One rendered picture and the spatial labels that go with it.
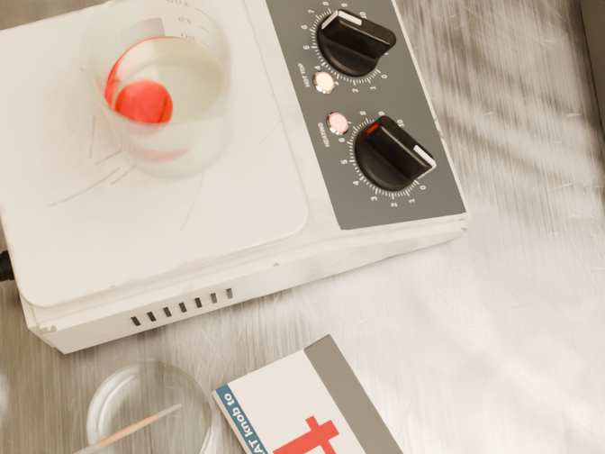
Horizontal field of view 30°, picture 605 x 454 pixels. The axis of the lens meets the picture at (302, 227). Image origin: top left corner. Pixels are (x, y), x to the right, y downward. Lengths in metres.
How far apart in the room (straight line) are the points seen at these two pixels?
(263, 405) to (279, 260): 0.07
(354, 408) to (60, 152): 0.18
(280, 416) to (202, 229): 0.10
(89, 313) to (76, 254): 0.03
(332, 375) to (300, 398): 0.02
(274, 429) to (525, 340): 0.13
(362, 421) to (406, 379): 0.03
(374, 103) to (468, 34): 0.09
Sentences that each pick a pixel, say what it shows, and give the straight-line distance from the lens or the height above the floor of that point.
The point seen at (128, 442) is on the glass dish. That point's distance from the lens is 0.53.
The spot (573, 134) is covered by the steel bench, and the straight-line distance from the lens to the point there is 0.57.
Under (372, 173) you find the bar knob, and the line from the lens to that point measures 0.49.
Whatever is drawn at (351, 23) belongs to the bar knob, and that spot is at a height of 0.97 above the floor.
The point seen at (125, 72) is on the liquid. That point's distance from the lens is 0.44.
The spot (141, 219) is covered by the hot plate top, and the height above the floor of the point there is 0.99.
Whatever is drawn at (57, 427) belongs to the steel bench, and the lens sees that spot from 0.53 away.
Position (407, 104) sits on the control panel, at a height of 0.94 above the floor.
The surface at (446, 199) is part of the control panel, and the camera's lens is 0.51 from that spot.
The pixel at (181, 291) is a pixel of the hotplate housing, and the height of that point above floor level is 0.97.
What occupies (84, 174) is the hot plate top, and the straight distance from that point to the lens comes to 0.46.
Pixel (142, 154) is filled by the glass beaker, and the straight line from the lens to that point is 0.43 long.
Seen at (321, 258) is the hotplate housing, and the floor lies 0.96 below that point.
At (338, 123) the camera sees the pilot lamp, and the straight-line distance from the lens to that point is 0.49.
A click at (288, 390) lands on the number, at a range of 0.51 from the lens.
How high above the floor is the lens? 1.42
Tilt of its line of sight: 75 degrees down
